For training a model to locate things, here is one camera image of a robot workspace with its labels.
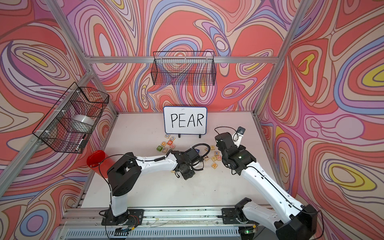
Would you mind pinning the red plastic cup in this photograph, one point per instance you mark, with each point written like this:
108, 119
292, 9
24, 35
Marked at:
99, 163

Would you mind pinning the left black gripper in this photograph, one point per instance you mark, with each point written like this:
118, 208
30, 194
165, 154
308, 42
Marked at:
188, 176

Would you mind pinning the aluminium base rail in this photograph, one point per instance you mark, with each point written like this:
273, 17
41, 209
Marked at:
162, 223

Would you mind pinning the black wire basket back wall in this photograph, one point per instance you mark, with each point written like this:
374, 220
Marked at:
184, 68

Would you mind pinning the white board reading PEAR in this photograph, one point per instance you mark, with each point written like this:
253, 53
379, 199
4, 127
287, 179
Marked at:
185, 120

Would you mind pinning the black wire basket wall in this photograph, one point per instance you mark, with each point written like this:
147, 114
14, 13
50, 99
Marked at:
55, 129
184, 68

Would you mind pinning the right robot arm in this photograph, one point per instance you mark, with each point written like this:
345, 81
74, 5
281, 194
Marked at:
289, 219

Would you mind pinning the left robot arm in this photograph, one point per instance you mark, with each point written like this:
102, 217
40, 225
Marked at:
123, 175

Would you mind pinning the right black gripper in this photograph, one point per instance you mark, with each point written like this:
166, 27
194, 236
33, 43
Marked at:
217, 146

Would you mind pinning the white tape roll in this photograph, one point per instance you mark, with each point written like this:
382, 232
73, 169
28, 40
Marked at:
82, 123

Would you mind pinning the black wire basket left wall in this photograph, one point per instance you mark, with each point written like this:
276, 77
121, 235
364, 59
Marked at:
55, 129

